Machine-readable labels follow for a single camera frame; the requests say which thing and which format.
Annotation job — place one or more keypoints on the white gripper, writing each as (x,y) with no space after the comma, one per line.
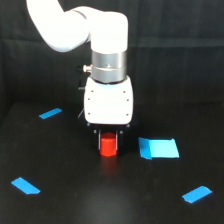
(109,105)

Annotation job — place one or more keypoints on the red cylinder block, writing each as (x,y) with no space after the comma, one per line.
(108,144)

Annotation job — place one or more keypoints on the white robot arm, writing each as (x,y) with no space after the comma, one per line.
(105,31)

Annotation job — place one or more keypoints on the large blue paper square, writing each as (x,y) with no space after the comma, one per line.
(150,149)

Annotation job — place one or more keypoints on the blue tape strip top left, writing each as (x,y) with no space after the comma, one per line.
(50,113)

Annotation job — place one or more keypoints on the blue tape strip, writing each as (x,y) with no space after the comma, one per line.
(196,194)
(50,113)
(25,186)

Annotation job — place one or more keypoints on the blue tape strip bottom left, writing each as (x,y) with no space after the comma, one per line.
(25,186)

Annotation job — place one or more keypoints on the blue tape strip bottom right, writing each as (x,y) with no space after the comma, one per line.
(196,194)

